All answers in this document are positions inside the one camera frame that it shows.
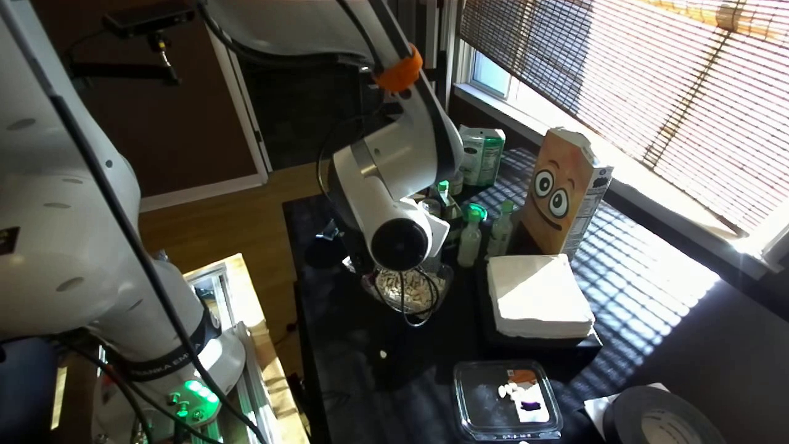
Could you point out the white napkin stack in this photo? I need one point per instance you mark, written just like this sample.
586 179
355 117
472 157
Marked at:
537 296

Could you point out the black tape roll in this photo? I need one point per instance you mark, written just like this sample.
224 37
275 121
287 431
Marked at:
656 421

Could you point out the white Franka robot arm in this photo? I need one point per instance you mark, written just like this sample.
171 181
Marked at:
75 231

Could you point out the green capped clear bottle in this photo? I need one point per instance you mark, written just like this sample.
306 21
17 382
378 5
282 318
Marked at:
502 231
444 190
468 238

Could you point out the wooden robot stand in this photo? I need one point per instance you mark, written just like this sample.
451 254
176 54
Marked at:
238 285

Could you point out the clear plastic lunchbox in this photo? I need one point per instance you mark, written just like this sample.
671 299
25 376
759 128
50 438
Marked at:
385 294

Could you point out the black camera on mount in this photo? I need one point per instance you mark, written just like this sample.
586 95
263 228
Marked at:
148 21

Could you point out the orange smiley face box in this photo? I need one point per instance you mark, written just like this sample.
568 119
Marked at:
563 194

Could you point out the slatted window blind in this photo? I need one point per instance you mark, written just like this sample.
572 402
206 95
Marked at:
656 90

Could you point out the white window frame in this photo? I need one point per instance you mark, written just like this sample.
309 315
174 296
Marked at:
773 246

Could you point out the black napkin tray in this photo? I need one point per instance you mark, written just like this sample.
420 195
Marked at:
494 341

